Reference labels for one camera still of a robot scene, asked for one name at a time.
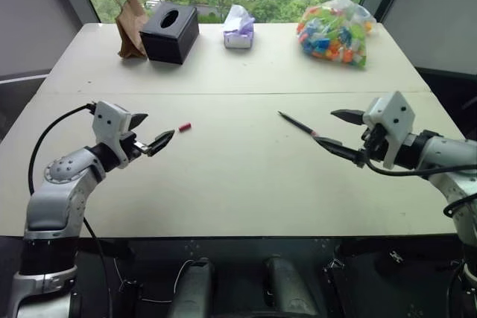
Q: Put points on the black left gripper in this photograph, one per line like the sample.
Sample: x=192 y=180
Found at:
x=130 y=146

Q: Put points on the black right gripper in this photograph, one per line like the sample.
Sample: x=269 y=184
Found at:
x=375 y=143

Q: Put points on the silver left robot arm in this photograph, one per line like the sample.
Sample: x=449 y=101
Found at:
x=56 y=199

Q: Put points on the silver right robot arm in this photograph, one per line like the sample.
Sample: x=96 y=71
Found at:
x=447 y=151

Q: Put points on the small red pen cap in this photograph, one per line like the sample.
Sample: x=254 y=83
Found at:
x=184 y=127

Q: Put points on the thin black pen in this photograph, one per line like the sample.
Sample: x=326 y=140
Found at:
x=296 y=122

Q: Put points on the black tissue box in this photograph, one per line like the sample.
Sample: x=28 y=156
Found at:
x=169 y=37

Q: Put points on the bag of colourful plastic blocks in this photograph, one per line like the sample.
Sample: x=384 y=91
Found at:
x=333 y=35

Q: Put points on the brown paper bag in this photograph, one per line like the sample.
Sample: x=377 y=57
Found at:
x=130 y=24

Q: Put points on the purple tissue pack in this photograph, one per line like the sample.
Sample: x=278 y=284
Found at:
x=239 y=33

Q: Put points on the dark rounded grey shape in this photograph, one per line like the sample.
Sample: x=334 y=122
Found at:
x=288 y=292
x=194 y=292

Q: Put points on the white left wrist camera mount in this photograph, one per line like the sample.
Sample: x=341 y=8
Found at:
x=109 y=121

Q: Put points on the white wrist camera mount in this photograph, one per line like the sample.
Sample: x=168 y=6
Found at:
x=393 y=118
x=109 y=121

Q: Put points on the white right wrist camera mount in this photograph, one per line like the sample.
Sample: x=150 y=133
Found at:
x=393 y=118

